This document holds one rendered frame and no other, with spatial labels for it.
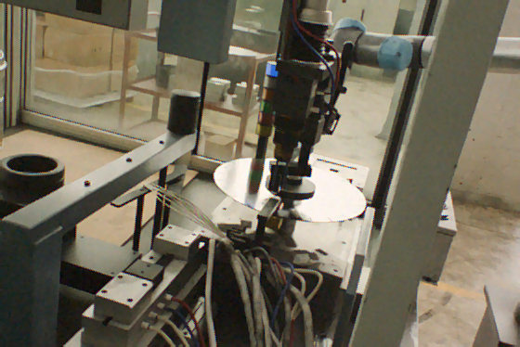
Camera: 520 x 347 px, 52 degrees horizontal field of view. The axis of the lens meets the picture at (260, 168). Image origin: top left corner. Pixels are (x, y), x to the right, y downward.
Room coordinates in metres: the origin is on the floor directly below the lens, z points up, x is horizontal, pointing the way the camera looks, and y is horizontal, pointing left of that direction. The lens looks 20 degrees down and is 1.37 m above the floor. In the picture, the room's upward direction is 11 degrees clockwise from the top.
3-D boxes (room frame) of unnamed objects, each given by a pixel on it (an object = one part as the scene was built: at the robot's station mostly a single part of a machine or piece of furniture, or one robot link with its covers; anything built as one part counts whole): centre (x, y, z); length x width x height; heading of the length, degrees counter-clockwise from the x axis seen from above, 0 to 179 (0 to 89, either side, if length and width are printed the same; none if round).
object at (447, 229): (1.28, -0.44, 0.82); 0.28 x 0.11 x 0.15; 168
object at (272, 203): (0.89, -0.03, 0.95); 0.10 x 0.03 x 0.07; 168
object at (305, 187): (1.08, -0.07, 0.96); 0.11 x 0.11 x 0.03
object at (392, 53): (1.23, -0.23, 1.25); 0.11 x 0.11 x 0.08; 55
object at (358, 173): (1.39, -0.20, 0.82); 0.18 x 0.18 x 0.15; 78
